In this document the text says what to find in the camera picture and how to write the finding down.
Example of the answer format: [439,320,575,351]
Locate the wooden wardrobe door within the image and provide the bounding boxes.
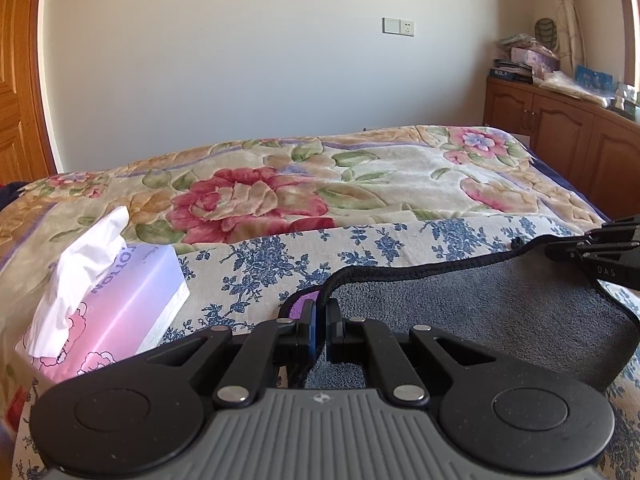
[0,0,57,186]

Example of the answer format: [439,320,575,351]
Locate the blue printed box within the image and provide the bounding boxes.
[574,64,614,92]

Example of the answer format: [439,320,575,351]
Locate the small packets on cabinet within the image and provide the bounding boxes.
[609,82,640,122]

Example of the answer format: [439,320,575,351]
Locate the black flat box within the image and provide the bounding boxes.
[490,59,535,85]

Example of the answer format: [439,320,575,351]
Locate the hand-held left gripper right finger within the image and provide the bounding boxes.
[325,305,497,406]

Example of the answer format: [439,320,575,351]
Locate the pink tissue box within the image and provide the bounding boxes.
[14,205,191,386]

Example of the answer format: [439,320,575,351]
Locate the pink packet stack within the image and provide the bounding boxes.
[509,45,561,74]

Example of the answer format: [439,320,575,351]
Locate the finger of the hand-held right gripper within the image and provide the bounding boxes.
[544,241,640,292]
[585,215,640,247]

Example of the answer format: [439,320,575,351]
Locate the wooden cabinet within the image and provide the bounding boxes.
[484,76,640,226]

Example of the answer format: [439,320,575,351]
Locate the cream patterned curtain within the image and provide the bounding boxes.
[544,0,587,72]

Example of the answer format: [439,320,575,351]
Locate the green round fan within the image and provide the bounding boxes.
[534,17,562,52]

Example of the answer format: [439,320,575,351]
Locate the dark cloth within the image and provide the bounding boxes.
[0,180,28,207]

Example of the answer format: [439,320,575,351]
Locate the floral plush blanket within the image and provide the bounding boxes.
[0,125,612,281]

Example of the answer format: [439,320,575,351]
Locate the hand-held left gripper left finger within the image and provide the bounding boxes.
[144,302,319,409]

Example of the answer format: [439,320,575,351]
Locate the clear plastic bag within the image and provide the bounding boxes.
[537,71,612,107]

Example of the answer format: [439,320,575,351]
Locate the white wall socket panel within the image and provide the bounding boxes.
[382,16,416,38]

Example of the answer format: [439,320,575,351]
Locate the blue floral bed sheet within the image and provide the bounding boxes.
[0,214,640,480]

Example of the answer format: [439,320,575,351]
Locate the grey towel with black trim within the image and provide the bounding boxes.
[278,233,640,397]

